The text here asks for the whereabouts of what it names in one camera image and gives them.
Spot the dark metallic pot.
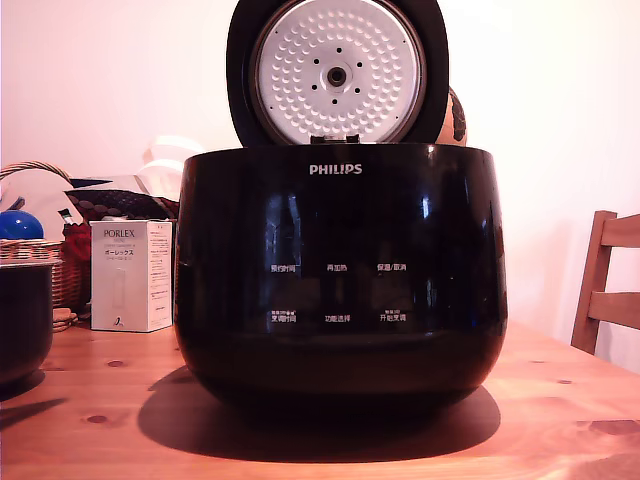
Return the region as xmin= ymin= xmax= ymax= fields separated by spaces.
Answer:
xmin=0 ymin=259 xmax=64 ymax=389

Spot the black Philips rice cooker body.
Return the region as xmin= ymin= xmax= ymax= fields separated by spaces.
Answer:
xmin=173 ymin=142 xmax=510 ymax=409

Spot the black cooker lid, silver plate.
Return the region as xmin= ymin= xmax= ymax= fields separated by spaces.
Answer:
xmin=225 ymin=0 xmax=450 ymax=147

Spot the white ribbon bag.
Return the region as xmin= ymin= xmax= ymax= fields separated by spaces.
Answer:
xmin=133 ymin=135 xmax=204 ymax=190

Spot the brown vase with black pattern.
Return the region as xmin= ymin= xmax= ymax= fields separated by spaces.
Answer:
xmin=438 ymin=85 xmax=469 ymax=147

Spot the white Porlex box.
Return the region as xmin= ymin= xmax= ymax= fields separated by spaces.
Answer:
xmin=89 ymin=219 xmax=174 ymax=333

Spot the dark dotted fabric bag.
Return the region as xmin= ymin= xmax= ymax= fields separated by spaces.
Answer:
xmin=63 ymin=177 xmax=181 ymax=222

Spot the red knitted item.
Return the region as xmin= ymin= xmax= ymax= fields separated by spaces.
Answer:
xmin=61 ymin=223 xmax=93 ymax=265

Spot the woven wicker basket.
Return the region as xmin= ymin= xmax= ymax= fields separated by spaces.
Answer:
xmin=0 ymin=160 xmax=91 ymax=311

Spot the cork coaster stack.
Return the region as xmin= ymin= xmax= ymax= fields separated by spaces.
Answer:
xmin=51 ymin=307 xmax=80 ymax=334

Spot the wooden chair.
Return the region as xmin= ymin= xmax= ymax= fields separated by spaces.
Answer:
xmin=570 ymin=209 xmax=640 ymax=357

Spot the blue ball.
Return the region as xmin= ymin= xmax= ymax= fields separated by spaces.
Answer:
xmin=0 ymin=209 xmax=46 ymax=241

